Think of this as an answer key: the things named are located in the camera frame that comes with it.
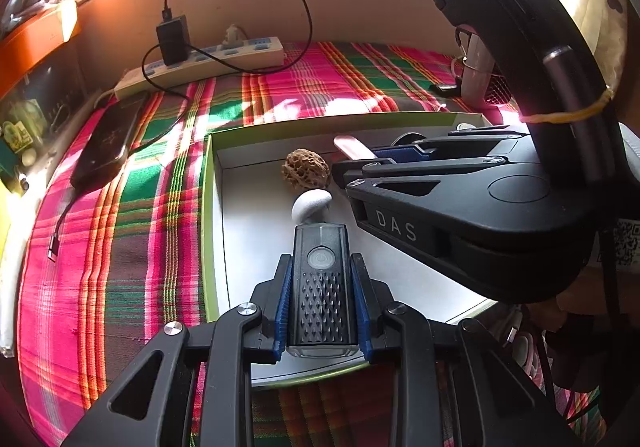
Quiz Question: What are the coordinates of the pink green plaid blanket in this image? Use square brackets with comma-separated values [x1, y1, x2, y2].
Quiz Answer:
[17, 41, 608, 447]

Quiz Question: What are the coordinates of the beige power strip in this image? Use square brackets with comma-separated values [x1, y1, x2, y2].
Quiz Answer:
[114, 34, 285, 100]

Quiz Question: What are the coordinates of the grey space heater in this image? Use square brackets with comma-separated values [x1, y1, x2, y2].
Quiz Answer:
[452, 24, 518, 110]

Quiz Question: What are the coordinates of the black charger cable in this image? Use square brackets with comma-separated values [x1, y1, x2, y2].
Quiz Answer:
[47, 0, 313, 262]

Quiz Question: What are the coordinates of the orange box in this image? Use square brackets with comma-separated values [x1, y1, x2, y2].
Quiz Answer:
[0, 0, 81, 98]

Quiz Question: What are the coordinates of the green label jar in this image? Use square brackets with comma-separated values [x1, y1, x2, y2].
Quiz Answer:
[0, 119, 31, 152]

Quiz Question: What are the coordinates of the white mushroom-shaped knob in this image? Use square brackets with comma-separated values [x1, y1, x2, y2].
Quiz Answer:
[291, 189, 332, 228]

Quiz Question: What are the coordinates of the green and white cardboard box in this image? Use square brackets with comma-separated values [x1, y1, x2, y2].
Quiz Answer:
[200, 111, 531, 390]

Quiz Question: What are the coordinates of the black bike light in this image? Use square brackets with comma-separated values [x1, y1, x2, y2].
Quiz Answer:
[286, 223, 360, 359]

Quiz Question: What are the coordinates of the black smartphone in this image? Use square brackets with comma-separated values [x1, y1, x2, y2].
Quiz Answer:
[70, 94, 151, 190]

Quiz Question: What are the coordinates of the pitted brown walnut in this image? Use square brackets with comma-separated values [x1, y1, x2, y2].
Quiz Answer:
[281, 149, 332, 192]

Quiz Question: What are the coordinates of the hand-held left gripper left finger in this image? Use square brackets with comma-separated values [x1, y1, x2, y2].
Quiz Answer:
[62, 253, 296, 447]

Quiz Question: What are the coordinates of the black charger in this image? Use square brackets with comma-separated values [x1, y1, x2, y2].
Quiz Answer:
[156, 16, 192, 65]

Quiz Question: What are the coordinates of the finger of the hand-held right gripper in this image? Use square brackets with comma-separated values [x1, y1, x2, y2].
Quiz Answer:
[372, 124, 523, 162]
[331, 155, 507, 255]

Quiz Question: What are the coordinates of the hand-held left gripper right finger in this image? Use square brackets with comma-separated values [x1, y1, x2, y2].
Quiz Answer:
[349, 253, 586, 447]

